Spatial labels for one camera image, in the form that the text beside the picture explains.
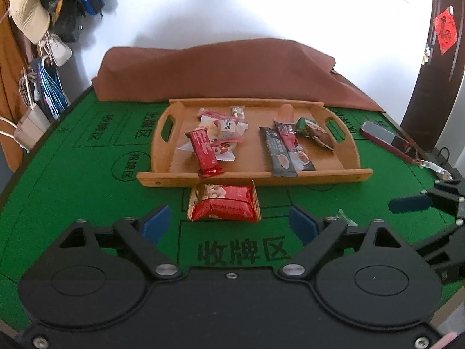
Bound blue striped bag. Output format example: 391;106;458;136
31;56;69;117

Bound red nut snack packet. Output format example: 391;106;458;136
187;182;262;223

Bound red-cased smartphone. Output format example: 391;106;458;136
360;120;416;162

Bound white cable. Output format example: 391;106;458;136
18;69;39;108

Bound wooden tray with handles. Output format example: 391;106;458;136
136;98;374;189

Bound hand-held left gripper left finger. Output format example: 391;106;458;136
58;204;182;281

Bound green snack packet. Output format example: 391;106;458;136
294;117;335;150

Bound clear green candy wrapper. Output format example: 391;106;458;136
336;208;358;226

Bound small pale pink bag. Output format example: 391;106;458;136
45;34;73;67

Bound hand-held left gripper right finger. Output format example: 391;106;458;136
278;204;416;280

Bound dark brown door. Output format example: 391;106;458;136
400;0;465;151

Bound black bag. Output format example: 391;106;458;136
54;2;86;43

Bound brown cloth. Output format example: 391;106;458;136
91;37;386;113

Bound white paper bag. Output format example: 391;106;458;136
0;107;51;149

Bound red bar snack packet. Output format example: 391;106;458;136
185;129;224;178

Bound dark blue pouch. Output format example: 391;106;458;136
73;0;106;17

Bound orange coat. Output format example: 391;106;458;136
0;0;37;171

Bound red door decoration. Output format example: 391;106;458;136
434;5;458;56

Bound dark red coffee stick packet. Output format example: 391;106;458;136
273;121;316;171

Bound beige woven hat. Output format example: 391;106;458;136
9;0;51;44

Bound grey coffee stick packet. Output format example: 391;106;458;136
259;127;298;177

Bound small pink candy packet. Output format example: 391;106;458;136
198;108;228;121

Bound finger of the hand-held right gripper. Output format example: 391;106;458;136
414;223;465;262
388;189;463;215

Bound phone charm strap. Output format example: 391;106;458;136
416;158;453;180

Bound white snack packet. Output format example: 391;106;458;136
176;136;240;162

